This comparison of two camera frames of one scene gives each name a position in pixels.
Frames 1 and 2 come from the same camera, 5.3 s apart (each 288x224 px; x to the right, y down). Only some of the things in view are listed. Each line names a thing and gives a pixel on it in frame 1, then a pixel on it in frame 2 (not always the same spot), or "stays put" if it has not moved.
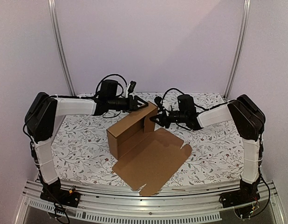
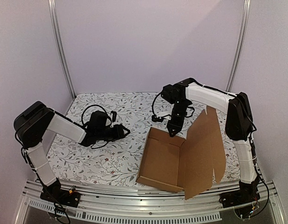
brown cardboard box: x=147 y=157 -> x=175 y=164
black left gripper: x=132 y=105 -> x=119 y=133
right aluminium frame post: x=247 y=6 stays put
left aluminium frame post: x=54 y=15 stays put
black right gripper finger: x=158 y=118 -> x=174 y=128
